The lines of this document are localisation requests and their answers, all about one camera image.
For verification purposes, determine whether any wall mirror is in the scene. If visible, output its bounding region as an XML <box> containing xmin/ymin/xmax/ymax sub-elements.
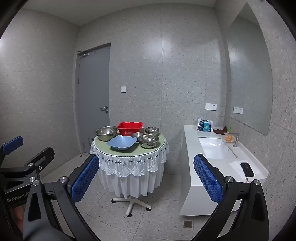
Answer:
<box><xmin>228</xmin><ymin>2</ymin><xmax>273</xmax><ymax>137</ymax></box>

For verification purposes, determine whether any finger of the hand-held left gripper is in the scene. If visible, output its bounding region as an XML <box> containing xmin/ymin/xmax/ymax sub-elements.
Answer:
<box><xmin>0</xmin><ymin>136</ymin><xmax>24</xmax><ymax>168</ymax></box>
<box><xmin>0</xmin><ymin>147</ymin><xmax>55</xmax><ymax>184</ymax></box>

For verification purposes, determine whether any white sink basin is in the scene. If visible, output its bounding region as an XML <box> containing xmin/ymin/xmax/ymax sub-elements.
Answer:
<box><xmin>198</xmin><ymin>137</ymin><xmax>238</xmax><ymax>159</ymax></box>

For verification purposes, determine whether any ribbed steel bowl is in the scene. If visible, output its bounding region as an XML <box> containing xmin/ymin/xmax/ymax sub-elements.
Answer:
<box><xmin>137</xmin><ymin>135</ymin><xmax>159</xmax><ymax>149</ymax></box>

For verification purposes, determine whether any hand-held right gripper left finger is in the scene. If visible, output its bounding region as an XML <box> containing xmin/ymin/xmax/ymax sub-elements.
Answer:
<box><xmin>22</xmin><ymin>153</ymin><xmax>100</xmax><ymax>241</ymax></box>

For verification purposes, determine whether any white paper sheet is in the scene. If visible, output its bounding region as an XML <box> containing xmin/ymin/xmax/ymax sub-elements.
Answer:
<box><xmin>229</xmin><ymin>160</ymin><xmax>262</xmax><ymax>180</ymax></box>

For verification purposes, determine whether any grey door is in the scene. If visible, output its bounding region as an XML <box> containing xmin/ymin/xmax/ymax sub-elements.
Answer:
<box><xmin>74</xmin><ymin>43</ymin><xmax>111</xmax><ymax>155</ymax></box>

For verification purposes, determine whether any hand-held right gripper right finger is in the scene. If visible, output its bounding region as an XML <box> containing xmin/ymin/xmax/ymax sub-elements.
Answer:
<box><xmin>193</xmin><ymin>153</ymin><xmax>270</xmax><ymax>241</ymax></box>

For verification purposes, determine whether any medium steel bowl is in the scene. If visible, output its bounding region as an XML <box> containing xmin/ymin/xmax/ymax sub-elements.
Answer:
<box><xmin>145</xmin><ymin>126</ymin><xmax>160</xmax><ymax>136</ymax></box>

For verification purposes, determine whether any metal faucet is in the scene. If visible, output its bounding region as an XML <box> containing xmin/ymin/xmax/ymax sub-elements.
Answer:
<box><xmin>224</xmin><ymin>132</ymin><xmax>241</xmax><ymax>148</ymax></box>

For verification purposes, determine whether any red plastic basin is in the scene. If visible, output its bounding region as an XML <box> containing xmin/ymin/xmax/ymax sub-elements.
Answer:
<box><xmin>117</xmin><ymin>121</ymin><xmax>144</xmax><ymax>136</ymax></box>

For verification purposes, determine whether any large steel bowl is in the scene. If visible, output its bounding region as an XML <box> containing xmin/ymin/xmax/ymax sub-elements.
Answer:
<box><xmin>95</xmin><ymin>126</ymin><xmax>119</xmax><ymax>141</ymax></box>

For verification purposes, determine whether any white vanity counter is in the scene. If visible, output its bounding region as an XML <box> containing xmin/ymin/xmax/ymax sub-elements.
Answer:
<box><xmin>179</xmin><ymin>124</ymin><xmax>270</xmax><ymax>217</ymax></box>

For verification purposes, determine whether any white swivel table base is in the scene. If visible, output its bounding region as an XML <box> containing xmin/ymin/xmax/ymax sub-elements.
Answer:
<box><xmin>111</xmin><ymin>194</ymin><xmax>152</xmax><ymax>218</ymax></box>

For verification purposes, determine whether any blue square plate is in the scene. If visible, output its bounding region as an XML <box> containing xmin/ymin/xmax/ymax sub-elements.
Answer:
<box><xmin>107</xmin><ymin>135</ymin><xmax>137</xmax><ymax>151</ymax></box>

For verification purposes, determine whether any black phone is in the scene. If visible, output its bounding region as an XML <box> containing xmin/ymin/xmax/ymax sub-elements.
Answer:
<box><xmin>240</xmin><ymin>162</ymin><xmax>255</xmax><ymax>177</ymax></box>

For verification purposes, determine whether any person's left hand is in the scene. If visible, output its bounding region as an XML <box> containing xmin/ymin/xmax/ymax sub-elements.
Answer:
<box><xmin>10</xmin><ymin>204</ymin><xmax>26</xmax><ymax>232</ymax></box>

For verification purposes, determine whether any blue tissue packet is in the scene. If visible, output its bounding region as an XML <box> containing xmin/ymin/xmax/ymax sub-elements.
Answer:
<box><xmin>197</xmin><ymin>117</ymin><xmax>213</xmax><ymax>133</ymax></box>

